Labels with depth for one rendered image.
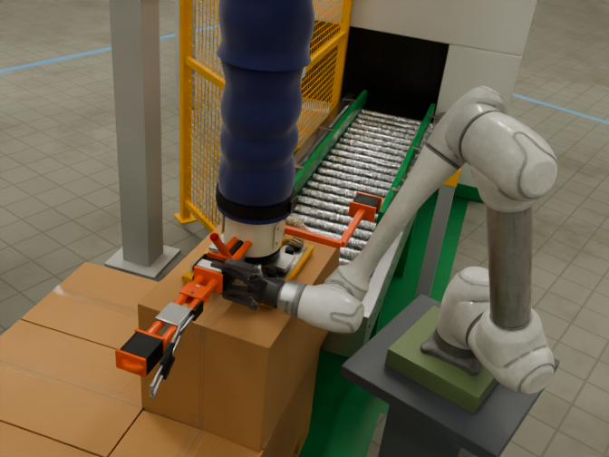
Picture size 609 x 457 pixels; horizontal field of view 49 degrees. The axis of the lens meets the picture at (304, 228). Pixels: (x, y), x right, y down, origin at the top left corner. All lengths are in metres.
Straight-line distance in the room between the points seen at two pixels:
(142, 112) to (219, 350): 1.67
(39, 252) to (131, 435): 1.97
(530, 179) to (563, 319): 2.49
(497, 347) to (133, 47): 2.11
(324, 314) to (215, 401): 0.51
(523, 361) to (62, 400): 1.35
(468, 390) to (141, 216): 2.09
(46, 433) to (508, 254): 1.38
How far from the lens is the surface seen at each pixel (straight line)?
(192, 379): 1.97
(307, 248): 2.10
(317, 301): 1.64
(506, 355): 1.77
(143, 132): 3.30
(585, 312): 3.96
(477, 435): 1.94
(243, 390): 1.90
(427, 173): 1.56
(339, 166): 3.66
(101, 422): 2.15
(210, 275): 1.73
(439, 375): 1.98
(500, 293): 1.67
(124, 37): 3.19
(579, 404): 3.35
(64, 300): 2.61
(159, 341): 1.53
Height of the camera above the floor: 2.11
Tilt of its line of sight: 31 degrees down
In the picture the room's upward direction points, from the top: 6 degrees clockwise
